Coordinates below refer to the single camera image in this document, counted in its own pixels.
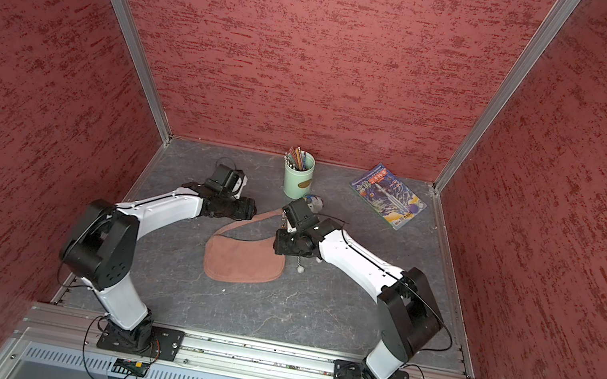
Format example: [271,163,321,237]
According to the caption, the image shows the yellow blue plush charm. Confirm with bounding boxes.
[304,194,324,214]

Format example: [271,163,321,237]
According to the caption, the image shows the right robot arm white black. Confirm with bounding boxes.
[273,206,447,379]

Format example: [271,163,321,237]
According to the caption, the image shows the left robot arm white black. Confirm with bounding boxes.
[59,182,257,349]

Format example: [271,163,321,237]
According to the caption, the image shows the mint green pencil cup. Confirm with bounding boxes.
[283,151,316,200]

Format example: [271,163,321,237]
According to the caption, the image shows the coloured pencils bundle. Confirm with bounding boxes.
[285,147,307,172]

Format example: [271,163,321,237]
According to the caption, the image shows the colourful comic book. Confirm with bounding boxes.
[350,162,427,231]

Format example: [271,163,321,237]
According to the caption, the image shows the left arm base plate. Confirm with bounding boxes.
[96,321,186,362]

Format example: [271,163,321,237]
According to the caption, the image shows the aluminium front rail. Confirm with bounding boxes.
[12,303,466,379]

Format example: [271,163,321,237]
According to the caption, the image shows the left corner aluminium post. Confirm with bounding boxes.
[110,0,173,146]

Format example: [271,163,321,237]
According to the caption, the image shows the corner aluminium post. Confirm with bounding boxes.
[433,0,582,196]
[110,0,173,146]

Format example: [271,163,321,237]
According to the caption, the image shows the right corner aluminium post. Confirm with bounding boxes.
[433,0,582,196]

